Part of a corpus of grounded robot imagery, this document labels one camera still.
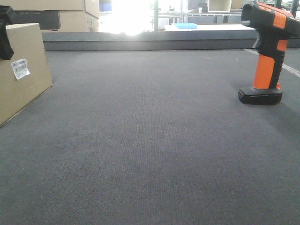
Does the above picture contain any orange black barcode scanner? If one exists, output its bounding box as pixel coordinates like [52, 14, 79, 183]
[238, 0, 300, 105]

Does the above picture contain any black box in background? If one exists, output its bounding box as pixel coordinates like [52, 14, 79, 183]
[13, 10, 61, 30]

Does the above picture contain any white barcode label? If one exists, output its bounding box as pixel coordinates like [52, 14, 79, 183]
[11, 59, 30, 80]

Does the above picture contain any stacked cardboard boxes background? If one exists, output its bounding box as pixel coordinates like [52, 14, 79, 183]
[0, 0, 99, 32]

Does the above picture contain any white background table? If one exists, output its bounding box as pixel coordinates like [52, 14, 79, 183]
[164, 24, 254, 31]

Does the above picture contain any brown cardboard package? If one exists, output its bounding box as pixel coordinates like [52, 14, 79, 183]
[0, 23, 53, 125]

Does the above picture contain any light blue tray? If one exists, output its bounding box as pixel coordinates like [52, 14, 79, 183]
[171, 23, 198, 30]

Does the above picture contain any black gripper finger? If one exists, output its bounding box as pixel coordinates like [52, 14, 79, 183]
[0, 5, 15, 60]

